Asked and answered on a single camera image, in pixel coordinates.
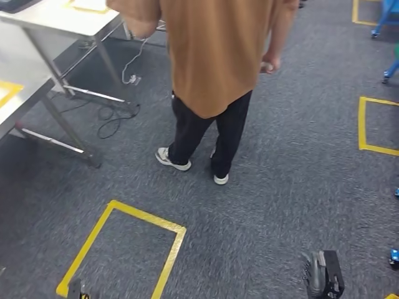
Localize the person's hand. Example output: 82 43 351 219
259 51 282 75

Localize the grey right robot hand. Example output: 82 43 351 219
301 250 326 299

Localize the white side cabinet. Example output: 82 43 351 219
0 21 74 90

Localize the black equipment case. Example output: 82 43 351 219
0 0 41 14

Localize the white floor cable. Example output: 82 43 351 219
122 37 149 85

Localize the black floor cable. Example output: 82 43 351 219
59 97 141 140

